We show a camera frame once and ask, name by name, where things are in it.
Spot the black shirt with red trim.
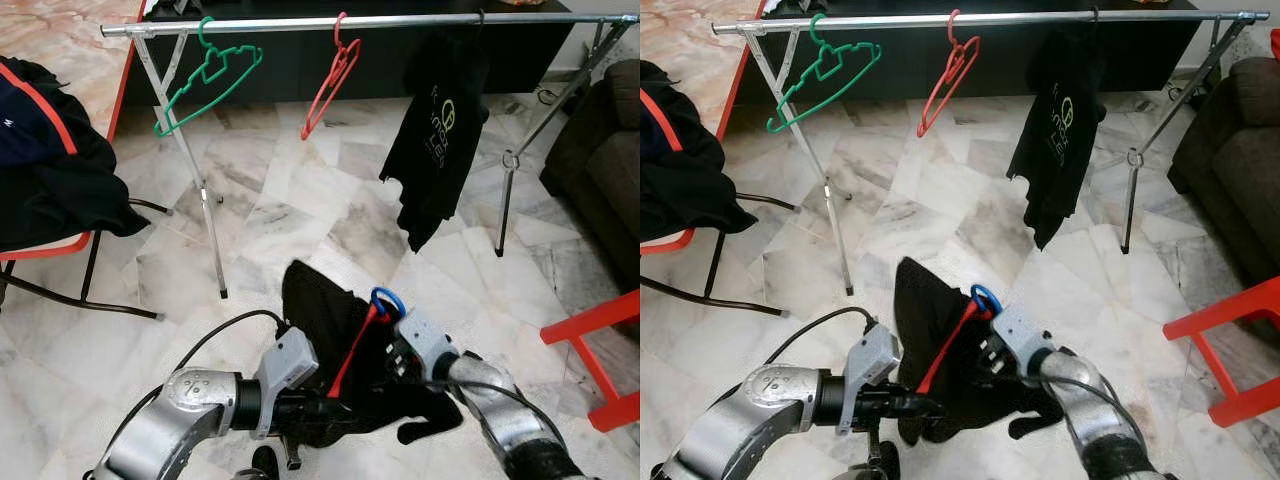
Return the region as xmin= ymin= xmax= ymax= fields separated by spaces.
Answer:
xmin=280 ymin=258 xmax=466 ymax=449
xmin=890 ymin=256 xmax=1066 ymax=446

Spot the marble table with red edge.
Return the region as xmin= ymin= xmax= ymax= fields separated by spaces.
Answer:
xmin=640 ymin=0 xmax=769 ymax=131
xmin=0 ymin=0 xmax=153 ymax=141

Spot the red seat black frame chair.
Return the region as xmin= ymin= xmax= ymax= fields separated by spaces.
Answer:
xmin=0 ymin=198 xmax=173 ymax=321
xmin=640 ymin=195 xmax=801 ymax=319

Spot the silver metal clothes rack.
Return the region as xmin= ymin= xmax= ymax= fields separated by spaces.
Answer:
xmin=712 ymin=9 xmax=1257 ymax=297
xmin=100 ymin=12 xmax=641 ymax=301

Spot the black t-shirt with green print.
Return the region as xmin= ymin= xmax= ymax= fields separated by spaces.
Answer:
xmin=380 ymin=25 xmax=493 ymax=254
xmin=1007 ymin=22 xmax=1109 ymax=251

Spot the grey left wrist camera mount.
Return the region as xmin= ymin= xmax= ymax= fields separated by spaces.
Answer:
xmin=253 ymin=327 xmax=321 ymax=439
xmin=838 ymin=322 xmax=901 ymax=436

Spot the green plastic hanger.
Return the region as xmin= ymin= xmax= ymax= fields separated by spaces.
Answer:
xmin=766 ymin=14 xmax=881 ymax=134
xmin=153 ymin=17 xmax=264 ymax=138

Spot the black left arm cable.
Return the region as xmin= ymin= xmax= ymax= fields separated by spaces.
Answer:
xmin=765 ymin=305 xmax=881 ymax=371
xmin=100 ymin=308 xmax=291 ymax=471

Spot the red plastic hanger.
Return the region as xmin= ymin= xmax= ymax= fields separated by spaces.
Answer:
xmin=301 ymin=12 xmax=363 ymax=142
xmin=917 ymin=10 xmax=982 ymax=139

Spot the red plastic stool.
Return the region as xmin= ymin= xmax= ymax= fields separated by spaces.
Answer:
xmin=1163 ymin=275 xmax=1280 ymax=429
xmin=540 ymin=290 xmax=641 ymax=433

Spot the brown fabric sofa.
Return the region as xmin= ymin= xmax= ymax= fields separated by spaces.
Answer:
xmin=1168 ymin=55 xmax=1280 ymax=286
xmin=540 ymin=58 xmax=641 ymax=291

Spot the blue plastic hanger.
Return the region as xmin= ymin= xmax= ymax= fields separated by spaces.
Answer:
xmin=368 ymin=286 xmax=408 ymax=323
xmin=968 ymin=284 xmax=1004 ymax=321

